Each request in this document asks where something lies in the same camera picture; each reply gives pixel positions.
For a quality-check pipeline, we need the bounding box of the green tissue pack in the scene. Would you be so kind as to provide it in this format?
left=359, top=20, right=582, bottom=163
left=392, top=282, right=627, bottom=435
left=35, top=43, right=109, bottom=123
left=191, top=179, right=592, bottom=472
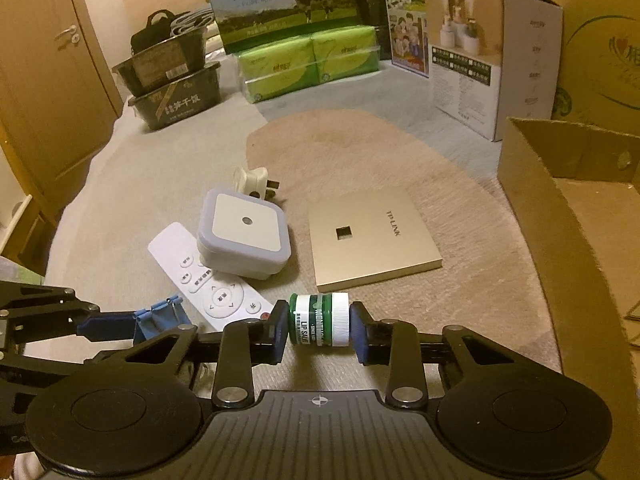
left=236, top=42, right=321, bottom=104
left=310, top=25, right=382, bottom=84

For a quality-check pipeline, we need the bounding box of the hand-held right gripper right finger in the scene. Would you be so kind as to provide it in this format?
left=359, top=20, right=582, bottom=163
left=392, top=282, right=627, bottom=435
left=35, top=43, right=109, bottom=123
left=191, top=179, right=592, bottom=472
left=348, top=301, right=558, bottom=409

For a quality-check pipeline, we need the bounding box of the shallow cardboard box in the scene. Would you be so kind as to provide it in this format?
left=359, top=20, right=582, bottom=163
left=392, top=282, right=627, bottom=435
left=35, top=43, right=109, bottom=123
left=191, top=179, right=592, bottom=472
left=497, top=116, right=640, bottom=376

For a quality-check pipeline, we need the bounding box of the gold square panel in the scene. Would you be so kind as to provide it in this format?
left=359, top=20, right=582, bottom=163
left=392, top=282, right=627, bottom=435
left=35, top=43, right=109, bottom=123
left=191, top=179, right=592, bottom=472
left=306, top=191, right=444, bottom=293

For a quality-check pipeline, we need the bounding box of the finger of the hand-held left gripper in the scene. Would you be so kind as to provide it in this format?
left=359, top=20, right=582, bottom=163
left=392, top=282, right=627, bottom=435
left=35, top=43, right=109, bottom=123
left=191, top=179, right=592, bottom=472
left=0, top=352, right=83, bottom=398
left=0, top=282, right=138, bottom=346

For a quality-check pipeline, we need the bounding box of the dark green box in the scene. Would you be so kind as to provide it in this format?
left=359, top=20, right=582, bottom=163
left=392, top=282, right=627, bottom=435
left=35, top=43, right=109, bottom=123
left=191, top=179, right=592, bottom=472
left=352, top=0, right=392, bottom=61

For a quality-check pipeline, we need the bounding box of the blue milk carton box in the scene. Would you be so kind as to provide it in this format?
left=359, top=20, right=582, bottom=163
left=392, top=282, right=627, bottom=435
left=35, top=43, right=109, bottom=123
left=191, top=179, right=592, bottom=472
left=377, top=0, right=501, bottom=78

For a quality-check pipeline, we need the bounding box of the blue binder clip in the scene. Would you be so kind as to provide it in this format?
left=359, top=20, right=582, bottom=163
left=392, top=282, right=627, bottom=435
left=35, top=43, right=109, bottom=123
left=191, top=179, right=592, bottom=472
left=134, top=296, right=193, bottom=345

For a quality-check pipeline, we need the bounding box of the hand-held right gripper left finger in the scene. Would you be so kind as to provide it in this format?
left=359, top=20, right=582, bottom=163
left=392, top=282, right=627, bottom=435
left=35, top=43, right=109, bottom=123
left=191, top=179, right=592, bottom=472
left=82, top=305, right=290, bottom=409

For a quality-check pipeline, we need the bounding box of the black bag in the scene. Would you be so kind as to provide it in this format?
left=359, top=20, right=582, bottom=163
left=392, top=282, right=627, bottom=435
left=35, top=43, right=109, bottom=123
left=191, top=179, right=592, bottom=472
left=131, top=10, right=176, bottom=53

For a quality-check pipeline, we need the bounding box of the white remote control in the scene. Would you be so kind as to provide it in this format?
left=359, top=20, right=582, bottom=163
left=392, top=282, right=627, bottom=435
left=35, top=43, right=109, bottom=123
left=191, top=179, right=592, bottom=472
left=147, top=222, right=266, bottom=332

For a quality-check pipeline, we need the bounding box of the wooden door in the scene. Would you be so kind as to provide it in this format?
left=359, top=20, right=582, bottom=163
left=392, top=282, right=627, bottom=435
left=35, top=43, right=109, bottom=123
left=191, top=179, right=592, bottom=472
left=0, top=0, right=123, bottom=241

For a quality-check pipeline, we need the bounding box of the square white night light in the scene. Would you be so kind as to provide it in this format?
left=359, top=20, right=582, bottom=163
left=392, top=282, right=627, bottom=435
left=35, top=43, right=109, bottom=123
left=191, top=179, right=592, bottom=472
left=196, top=187, right=291, bottom=281

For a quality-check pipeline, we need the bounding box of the cow picture milk box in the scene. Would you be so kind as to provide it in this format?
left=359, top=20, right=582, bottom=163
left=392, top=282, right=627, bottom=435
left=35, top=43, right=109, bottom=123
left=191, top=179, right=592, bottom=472
left=201, top=0, right=366, bottom=56

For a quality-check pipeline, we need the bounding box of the green lip balm jar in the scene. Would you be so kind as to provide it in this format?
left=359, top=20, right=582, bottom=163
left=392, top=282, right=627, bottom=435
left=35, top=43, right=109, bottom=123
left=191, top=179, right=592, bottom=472
left=287, top=291, right=351, bottom=348

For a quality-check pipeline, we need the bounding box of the white plug adapter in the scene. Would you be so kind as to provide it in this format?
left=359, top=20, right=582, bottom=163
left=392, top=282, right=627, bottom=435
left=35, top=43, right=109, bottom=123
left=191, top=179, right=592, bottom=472
left=232, top=166, right=281, bottom=201

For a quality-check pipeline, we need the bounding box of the large tall cardboard box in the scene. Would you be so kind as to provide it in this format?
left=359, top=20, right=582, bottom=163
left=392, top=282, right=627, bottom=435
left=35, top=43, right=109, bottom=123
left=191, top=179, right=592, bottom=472
left=510, top=0, right=640, bottom=126

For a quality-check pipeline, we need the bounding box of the white appliance box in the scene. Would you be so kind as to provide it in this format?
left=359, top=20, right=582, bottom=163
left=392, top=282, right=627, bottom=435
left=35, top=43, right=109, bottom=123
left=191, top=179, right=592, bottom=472
left=424, top=0, right=565, bottom=142

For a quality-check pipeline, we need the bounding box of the grey striped cloth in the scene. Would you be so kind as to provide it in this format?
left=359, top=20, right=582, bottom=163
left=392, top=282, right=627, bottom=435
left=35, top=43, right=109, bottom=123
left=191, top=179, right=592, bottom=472
left=171, top=7, right=216, bottom=38

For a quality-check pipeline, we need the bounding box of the metal door handle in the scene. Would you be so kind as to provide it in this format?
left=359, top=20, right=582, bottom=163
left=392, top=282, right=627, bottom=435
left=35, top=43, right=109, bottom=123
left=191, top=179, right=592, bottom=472
left=54, top=25, right=81, bottom=48

